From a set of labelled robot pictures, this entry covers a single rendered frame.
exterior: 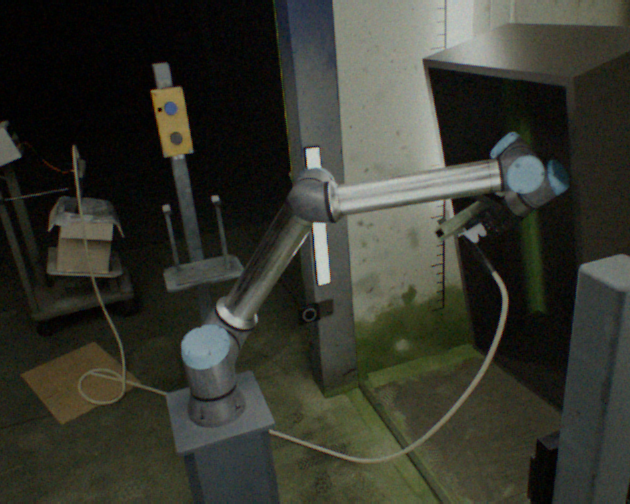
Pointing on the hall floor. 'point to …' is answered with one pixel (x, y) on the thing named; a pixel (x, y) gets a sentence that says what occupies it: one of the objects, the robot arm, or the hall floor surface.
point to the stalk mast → (187, 208)
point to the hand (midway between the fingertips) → (462, 230)
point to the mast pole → (604, 382)
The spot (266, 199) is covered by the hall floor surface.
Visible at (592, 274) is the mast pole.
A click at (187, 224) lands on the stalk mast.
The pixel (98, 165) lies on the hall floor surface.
